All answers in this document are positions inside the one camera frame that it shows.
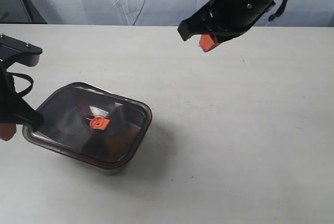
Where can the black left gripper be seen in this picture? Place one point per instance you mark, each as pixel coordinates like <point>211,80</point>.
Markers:
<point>14,109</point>

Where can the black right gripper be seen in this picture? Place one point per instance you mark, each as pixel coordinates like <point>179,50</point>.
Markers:
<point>219,21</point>

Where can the smoky transparent container lid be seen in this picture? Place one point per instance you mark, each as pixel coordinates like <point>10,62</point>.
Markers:
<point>78,117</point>

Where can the yellow toy cheese wedge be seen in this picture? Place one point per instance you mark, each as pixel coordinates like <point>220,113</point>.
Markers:
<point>119,145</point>

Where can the stainless steel lunch box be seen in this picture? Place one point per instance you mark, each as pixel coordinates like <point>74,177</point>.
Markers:
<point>112,171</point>

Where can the black stand pole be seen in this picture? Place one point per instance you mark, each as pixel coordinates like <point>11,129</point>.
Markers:
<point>32,13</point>

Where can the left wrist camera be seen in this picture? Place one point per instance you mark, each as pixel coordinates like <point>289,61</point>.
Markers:
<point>16,51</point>

